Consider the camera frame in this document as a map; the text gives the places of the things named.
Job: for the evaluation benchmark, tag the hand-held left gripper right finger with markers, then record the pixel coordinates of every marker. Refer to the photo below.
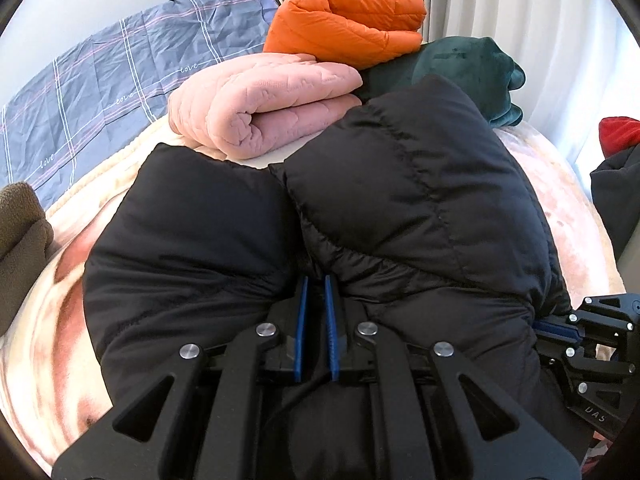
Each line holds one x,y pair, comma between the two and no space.
331,330

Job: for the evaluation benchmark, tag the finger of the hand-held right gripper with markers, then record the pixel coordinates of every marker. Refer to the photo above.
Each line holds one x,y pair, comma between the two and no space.
605,312
590,364

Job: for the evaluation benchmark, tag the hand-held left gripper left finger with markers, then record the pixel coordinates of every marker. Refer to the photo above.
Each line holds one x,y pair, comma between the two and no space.
301,330

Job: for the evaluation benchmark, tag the black puffer jacket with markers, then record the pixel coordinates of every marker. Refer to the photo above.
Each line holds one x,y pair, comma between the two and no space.
400,200

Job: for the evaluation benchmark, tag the dark hanging garment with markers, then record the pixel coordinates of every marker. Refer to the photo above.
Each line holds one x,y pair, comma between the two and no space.
617,195

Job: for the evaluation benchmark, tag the red cloth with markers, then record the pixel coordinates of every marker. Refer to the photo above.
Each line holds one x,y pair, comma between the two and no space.
621,132

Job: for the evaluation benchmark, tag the pink quilted garment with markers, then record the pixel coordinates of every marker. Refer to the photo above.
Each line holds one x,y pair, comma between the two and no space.
260,105

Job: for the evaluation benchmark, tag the pink cream fleece blanket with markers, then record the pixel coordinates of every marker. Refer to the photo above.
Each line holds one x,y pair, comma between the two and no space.
50,320

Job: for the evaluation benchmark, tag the teal fleece garment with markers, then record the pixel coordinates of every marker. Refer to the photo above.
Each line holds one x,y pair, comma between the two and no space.
465,57

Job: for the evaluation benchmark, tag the brown fleece cloth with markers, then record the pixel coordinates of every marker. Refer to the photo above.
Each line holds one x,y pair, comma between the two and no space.
20,230

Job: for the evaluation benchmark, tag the white sheer curtain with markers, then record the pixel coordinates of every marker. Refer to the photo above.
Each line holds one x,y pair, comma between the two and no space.
525,20

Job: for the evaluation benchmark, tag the orange puffer jacket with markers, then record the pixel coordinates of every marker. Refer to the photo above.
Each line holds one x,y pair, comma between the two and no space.
345,22

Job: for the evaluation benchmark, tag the blue plaid bedsheet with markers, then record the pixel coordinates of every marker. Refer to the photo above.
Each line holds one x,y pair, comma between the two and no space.
100,85

